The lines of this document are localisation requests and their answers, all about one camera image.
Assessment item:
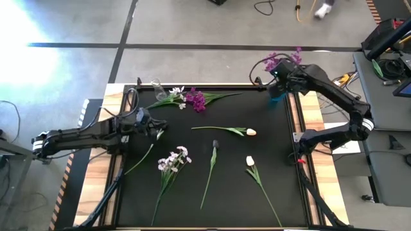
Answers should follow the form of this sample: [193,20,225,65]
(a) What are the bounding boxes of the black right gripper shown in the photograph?
[268,73,306,96]

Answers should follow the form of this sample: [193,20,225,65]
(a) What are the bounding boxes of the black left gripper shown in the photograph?
[128,119,168,135]

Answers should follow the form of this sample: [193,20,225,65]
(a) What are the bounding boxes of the blue glass vase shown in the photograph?
[268,83,289,103]

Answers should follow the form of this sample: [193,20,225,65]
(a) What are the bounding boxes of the purple artificial flower bunch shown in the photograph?
[262,46,303,73]
[185,87,243,113]

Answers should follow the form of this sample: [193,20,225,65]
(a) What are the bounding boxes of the white small-blossom flower bunch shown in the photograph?
[144,85,188,110]
[150,146,193,227]

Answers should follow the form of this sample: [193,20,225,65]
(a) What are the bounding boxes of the cream artificial tulip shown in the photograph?
[191,125,258,137]

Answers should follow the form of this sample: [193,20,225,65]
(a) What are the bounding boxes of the white artificial tulip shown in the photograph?
[245,155,283,228]

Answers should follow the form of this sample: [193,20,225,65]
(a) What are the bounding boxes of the clear glass vase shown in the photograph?
[150,78,168,101]

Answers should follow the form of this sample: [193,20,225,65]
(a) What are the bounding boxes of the person's shoe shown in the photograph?
[313,0,337,19]

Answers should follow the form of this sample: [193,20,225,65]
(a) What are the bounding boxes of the black floor mat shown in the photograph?
[51,98,109,230]

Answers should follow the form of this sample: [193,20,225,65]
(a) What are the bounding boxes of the black table mat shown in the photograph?
[117,87,308,227]

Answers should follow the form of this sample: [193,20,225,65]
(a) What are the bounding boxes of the white paper sheet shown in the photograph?
[324,121,362,155]

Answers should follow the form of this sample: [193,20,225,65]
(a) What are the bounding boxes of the green item on desk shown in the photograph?
[371,58,385,78]

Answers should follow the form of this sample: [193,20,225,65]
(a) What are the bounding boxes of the gray desk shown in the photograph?
[362,130,411,207]
[352,51,411,132]

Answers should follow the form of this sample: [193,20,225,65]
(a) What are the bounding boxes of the black and red toolbox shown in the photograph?
[361,17,406,51]

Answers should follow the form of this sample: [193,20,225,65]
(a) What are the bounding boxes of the black monitor pole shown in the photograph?
[365,17,411,61]

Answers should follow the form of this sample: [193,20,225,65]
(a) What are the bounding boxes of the orange black hazard tape strip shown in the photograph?
[48,153,76,231]
[365,0,382,24]

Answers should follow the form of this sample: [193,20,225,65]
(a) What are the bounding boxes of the desk monitor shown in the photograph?
[392,78,411,98]

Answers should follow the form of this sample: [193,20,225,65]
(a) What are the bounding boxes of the gray metal cart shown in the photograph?
[0,128,54,225]

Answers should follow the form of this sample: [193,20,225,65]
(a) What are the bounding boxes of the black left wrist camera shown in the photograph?
[135,107,151,124]

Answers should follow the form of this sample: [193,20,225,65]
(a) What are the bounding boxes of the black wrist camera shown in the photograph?
[135,107,151,124]
[273,60,292,81]

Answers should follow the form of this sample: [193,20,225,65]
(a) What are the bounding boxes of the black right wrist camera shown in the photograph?
[273,60,292,81]

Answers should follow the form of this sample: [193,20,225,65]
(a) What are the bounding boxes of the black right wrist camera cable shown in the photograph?
[249,53,292,87]

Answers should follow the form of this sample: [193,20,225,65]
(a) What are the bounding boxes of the black aluminium table frame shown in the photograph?
[112,83,319,230]

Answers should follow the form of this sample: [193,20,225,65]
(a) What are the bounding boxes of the yellow plug with cables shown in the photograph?
[332,72,359,87]

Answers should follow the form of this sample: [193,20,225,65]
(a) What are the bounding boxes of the black floor cable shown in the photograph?
[253,0,274,16]

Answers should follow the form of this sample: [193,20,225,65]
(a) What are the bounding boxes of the yellow hanging cable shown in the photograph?
[295,0,318,22]

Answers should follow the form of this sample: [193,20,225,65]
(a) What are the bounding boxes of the black diagonal frame strut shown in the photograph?
[297,166,347,228]
[78,153,127,228]

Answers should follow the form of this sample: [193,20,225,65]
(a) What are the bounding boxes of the coiled black cables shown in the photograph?
[378,58,406,81]

